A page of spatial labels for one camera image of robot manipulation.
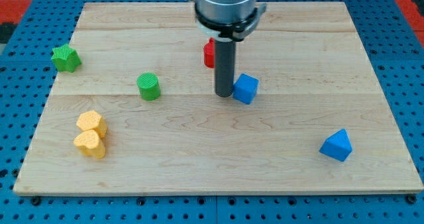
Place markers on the yellow heart block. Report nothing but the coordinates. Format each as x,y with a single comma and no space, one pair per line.
89,143

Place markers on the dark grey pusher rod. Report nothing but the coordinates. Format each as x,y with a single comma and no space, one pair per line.
224,60

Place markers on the light wooden board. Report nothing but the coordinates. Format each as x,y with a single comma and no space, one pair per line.
315,78

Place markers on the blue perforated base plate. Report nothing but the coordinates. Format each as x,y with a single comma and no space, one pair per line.
389,30

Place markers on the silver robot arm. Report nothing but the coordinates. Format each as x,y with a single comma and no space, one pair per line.
228,20

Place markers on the yellow pentagon block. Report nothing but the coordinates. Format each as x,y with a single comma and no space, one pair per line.
92,120

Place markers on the green star block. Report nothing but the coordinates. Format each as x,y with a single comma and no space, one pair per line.
65,58

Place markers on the red block behind rod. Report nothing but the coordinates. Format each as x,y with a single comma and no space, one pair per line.
209,53

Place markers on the green cylinder block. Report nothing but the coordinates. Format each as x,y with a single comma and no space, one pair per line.
148,85

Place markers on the blue triangular prism block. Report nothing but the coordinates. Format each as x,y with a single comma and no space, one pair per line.
337,146

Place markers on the blue cube block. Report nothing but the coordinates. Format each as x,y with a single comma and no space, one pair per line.
245,88

